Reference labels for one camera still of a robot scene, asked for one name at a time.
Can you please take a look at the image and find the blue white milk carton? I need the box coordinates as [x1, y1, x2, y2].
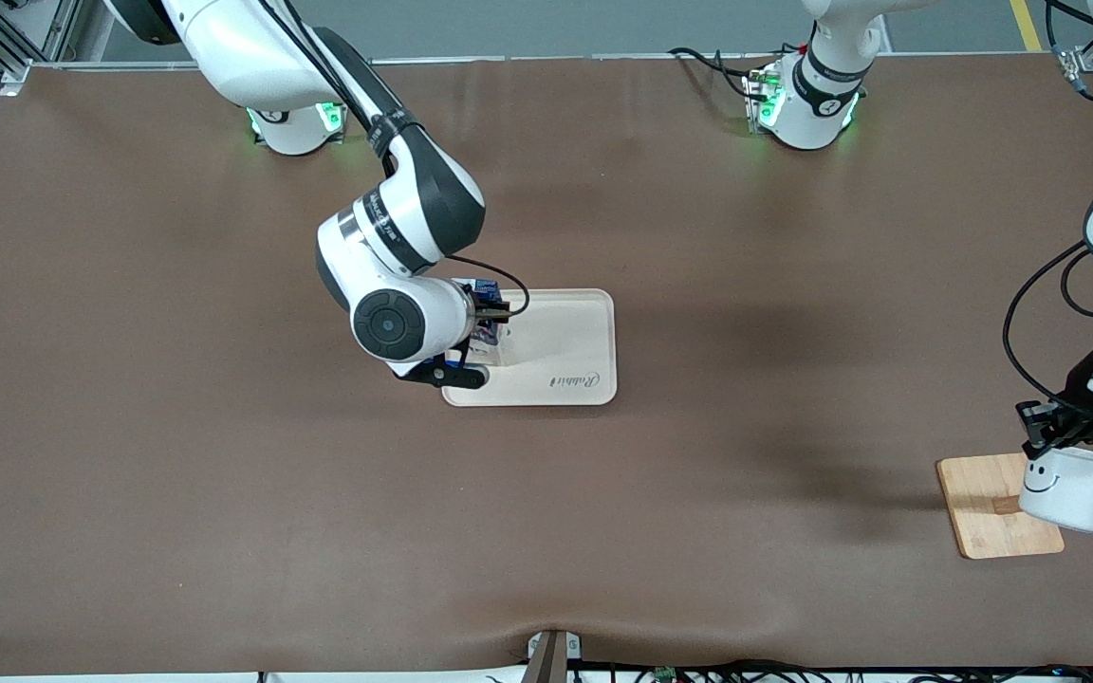
[452, 278, 515, 369]

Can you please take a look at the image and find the aluminium frame corner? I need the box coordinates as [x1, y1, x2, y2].
[0, 0, 102, 96]

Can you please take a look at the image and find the white smiley enamel cup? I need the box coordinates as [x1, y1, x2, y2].
[1019, 446, 1093, 534]

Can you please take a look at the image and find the grey metal bracket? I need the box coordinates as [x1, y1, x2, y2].
[526, 631, 582, 683]

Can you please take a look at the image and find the aluminium table edge rail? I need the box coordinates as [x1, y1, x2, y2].
[27, 53, 1079, 70]

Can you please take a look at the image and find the wooden mug stand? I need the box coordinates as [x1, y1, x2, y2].
[937, 453, 1093, 561]

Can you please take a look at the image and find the black base cable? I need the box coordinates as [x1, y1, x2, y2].
[668, 46, 775, 102]

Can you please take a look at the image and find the cream tray with dog print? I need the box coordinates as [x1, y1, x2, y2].
[440, 288, 619, 408]

